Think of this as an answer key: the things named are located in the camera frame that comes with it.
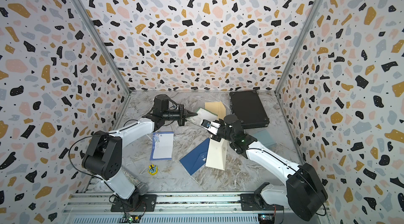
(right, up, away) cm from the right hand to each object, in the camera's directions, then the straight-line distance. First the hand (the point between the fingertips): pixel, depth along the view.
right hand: (208, 123), depth 80 cm
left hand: (-5, +5, +1) cm, 7 cm away
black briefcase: (+26, +9, +29) cm, 40 cm away
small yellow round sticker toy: (-30, -25, +3) cm, 39 cm away
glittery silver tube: (-31, -30, -6) cm, 44 cm away
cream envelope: (+5, -18, +9) cm, 21 cm away
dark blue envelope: (-7, -21, +6) cm, 23 cm away
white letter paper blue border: (-28, -15, +13) cm, 34 cm away
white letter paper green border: (-3, +4, +6) cm, 8 cm away
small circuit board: (-34, -42, -9) cm, 55 cm away
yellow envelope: (+6, +7, +33) cm, 35 cm away
